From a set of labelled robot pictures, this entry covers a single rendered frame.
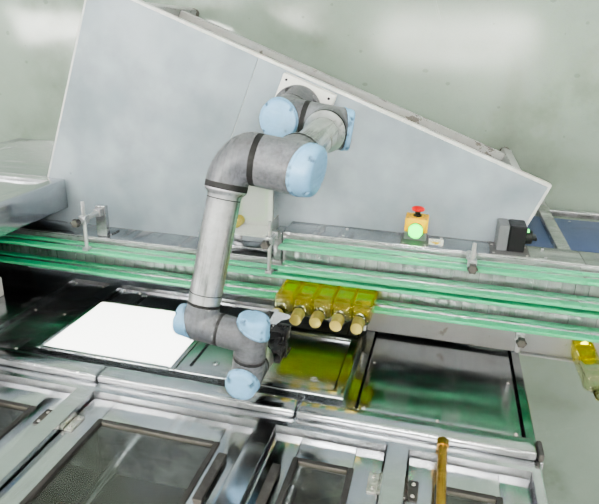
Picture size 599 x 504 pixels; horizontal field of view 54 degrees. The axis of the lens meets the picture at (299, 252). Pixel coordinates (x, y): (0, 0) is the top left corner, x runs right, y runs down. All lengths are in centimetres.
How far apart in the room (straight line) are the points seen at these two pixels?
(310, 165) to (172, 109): 91
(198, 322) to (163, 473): 34
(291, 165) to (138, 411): 76
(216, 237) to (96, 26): 107
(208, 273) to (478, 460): 74
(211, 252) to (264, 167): 22
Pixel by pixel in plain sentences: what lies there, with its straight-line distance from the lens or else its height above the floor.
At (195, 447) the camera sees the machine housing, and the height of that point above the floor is 154.
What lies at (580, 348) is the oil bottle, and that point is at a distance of 189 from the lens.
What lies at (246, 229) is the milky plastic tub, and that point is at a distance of 196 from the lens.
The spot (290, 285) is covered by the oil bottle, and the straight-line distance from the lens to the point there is 178.
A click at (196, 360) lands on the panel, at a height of 125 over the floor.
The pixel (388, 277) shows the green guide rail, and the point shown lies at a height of 92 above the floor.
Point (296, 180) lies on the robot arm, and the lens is 122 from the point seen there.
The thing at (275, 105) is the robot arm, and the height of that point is 101.
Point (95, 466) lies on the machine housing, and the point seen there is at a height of 166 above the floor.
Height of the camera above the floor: 258
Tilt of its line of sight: 66 degrees down
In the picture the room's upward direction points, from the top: 144 degrees counter-clockwise
